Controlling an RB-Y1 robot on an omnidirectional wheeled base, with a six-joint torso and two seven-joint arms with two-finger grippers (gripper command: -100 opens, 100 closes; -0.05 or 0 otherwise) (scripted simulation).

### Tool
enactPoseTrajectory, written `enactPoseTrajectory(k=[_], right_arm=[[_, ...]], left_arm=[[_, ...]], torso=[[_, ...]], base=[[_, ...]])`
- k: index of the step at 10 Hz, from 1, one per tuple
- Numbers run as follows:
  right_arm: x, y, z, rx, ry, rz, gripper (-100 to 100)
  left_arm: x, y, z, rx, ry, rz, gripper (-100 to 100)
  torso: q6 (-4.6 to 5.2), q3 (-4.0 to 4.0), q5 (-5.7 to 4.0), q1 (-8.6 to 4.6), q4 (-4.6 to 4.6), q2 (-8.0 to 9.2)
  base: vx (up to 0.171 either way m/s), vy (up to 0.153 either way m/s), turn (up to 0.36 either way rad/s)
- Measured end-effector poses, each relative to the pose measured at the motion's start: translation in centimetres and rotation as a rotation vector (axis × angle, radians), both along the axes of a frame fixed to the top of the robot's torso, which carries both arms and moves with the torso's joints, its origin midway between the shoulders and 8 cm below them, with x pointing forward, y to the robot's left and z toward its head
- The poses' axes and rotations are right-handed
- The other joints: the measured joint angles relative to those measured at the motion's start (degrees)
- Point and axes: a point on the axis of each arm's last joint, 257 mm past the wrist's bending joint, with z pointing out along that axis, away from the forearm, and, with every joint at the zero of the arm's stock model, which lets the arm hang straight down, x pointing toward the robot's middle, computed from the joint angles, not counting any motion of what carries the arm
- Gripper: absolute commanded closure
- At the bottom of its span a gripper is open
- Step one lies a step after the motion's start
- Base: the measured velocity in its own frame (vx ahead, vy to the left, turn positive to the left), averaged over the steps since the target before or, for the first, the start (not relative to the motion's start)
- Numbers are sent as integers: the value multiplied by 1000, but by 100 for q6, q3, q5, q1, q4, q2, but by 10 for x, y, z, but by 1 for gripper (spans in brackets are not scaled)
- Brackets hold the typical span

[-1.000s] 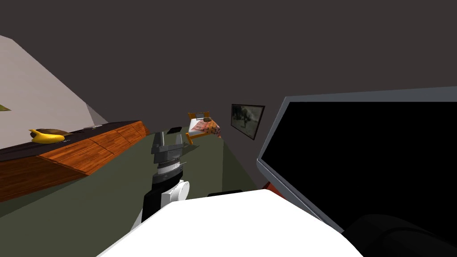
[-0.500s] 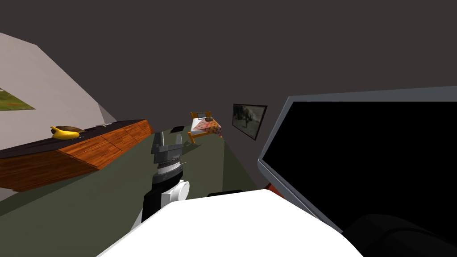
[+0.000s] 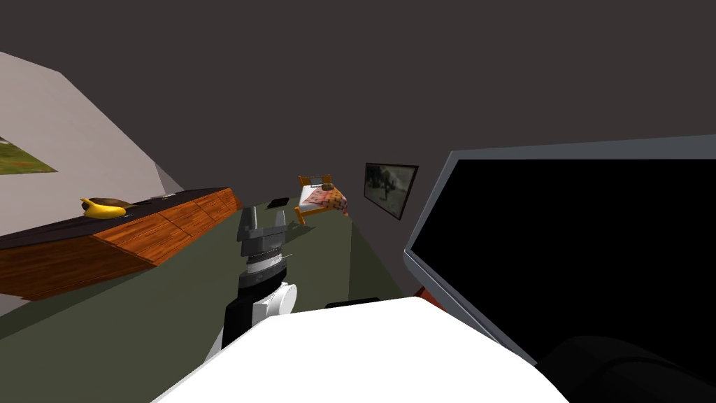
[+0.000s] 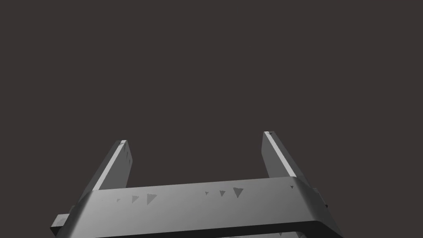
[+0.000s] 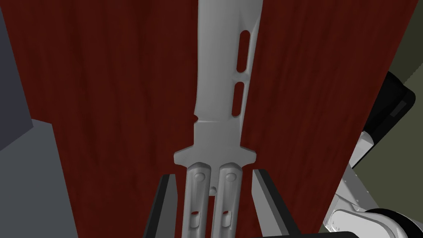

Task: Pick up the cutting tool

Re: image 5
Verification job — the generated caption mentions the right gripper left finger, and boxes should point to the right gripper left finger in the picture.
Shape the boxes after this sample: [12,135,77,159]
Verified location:
[143,173,179,238]

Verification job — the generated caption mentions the grey folding knife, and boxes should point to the grey folding knife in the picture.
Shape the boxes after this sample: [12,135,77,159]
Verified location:
[173,0,264,238]

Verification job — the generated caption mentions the dark red wooden table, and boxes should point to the dark red wooden table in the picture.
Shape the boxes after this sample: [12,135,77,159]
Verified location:
[0,0,419,238]

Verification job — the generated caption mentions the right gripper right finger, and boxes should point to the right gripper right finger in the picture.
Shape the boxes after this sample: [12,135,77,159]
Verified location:
[251,169,302,238]

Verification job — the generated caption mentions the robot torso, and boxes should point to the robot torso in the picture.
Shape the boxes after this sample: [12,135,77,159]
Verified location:
[322,71,423,238]

